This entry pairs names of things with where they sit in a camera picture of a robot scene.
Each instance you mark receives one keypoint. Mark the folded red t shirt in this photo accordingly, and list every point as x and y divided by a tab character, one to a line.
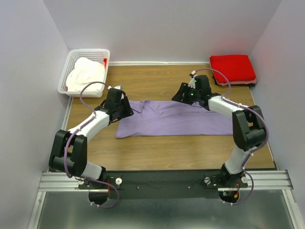
236	68

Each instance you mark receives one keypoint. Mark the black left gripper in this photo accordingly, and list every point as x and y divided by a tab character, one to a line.
128	110

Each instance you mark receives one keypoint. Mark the red garment in basket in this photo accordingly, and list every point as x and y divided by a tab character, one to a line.
106	62

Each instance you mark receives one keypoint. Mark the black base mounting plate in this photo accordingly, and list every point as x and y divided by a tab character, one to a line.
165	184

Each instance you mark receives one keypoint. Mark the white crumpled t shirt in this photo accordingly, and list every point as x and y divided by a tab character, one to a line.
85	71

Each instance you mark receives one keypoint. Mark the purple t shirt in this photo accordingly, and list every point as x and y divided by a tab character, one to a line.
165	118

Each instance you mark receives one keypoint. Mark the aluminium frame rail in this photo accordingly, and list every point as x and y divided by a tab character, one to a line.
266	203

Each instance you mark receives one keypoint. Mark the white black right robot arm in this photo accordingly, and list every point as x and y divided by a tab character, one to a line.
249	131

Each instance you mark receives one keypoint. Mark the folded black t shirt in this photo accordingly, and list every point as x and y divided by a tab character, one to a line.
240	85

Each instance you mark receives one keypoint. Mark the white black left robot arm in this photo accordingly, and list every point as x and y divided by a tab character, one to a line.
69	150

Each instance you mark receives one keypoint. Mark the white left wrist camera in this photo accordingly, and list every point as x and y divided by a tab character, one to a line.
116	91

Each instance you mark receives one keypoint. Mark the white plastic laundry basket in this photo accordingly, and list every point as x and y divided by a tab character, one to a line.
94	90

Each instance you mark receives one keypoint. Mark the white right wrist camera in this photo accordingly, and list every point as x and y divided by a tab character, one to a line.
192	81

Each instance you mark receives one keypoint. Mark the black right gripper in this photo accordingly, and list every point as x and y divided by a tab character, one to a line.
177	96

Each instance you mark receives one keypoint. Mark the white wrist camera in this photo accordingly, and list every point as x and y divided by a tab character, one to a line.
116	91
192	81

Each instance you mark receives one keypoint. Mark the folded pink t shirt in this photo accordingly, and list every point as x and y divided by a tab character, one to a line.
238	83

